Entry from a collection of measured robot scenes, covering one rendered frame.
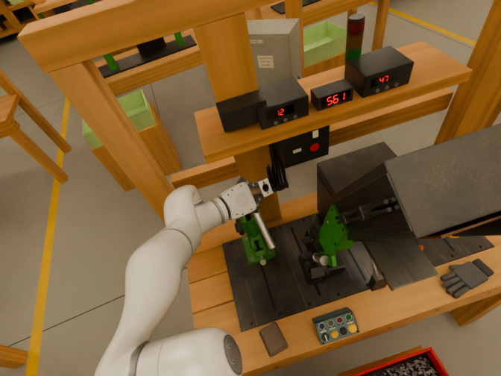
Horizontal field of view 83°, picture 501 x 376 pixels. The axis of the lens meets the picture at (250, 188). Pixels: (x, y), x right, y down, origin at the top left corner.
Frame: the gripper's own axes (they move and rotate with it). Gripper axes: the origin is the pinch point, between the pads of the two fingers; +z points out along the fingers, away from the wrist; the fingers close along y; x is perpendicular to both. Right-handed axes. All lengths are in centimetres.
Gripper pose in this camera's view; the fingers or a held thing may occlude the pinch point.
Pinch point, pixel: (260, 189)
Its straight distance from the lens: 96.8
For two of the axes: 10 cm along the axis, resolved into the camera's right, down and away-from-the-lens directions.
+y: -4.1, -9.1, -0.7
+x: -4.6, 1.4, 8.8
